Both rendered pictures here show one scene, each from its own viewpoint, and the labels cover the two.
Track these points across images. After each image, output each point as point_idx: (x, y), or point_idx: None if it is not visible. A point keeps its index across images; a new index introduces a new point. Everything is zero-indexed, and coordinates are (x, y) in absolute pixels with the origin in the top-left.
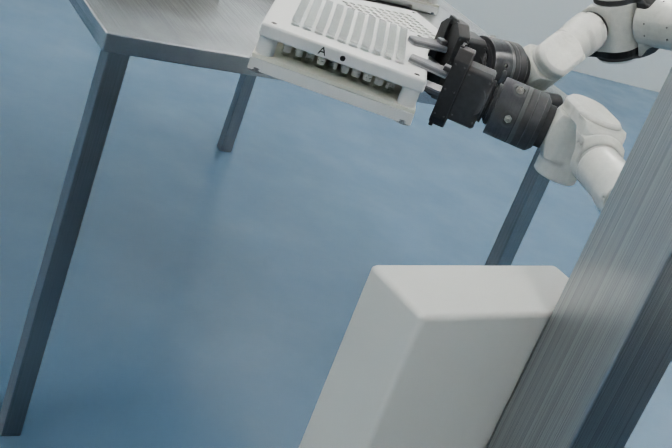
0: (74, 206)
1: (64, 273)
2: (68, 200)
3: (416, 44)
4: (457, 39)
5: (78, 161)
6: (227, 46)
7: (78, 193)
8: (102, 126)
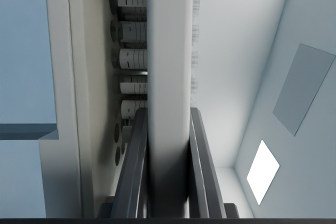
0: (5, 127)
1: None
2: (12, 123)
3: (190, 111)
4: (315, 219)
5: (36, 123)
6: None
7: (14, 127)
8: (55, 128)
